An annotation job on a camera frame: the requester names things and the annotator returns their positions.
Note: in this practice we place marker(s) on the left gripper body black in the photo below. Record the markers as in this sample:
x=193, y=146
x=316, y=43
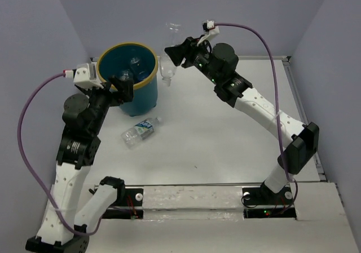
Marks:
x=102, y=97

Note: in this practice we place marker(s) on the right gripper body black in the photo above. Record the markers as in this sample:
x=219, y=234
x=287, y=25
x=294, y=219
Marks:
x=198, y=56

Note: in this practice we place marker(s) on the blue label Pocari bottle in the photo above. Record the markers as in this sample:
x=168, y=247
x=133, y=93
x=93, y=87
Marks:
x=139, y=69

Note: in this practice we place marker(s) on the green label water bottle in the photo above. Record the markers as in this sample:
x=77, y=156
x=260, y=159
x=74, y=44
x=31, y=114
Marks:
x=141, y=131

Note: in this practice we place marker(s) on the clear jar with metal lid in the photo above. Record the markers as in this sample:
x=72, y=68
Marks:
x=126, y=75

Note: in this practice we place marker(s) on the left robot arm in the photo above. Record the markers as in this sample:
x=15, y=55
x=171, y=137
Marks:
x=64, y=227

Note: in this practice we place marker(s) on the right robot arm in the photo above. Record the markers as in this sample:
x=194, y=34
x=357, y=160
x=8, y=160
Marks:
x=299, y=142

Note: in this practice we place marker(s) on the teal bin with yellow rim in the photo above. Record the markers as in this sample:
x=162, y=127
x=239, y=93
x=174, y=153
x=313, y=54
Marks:
x=116, y=59

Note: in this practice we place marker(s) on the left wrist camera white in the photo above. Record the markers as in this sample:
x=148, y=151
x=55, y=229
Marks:
x=84, y=76

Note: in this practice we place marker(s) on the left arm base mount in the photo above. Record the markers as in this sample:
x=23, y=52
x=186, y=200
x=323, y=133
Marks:
x=128, y=208

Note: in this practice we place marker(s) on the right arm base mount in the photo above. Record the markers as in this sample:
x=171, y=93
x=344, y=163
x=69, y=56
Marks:
x=279, y=205

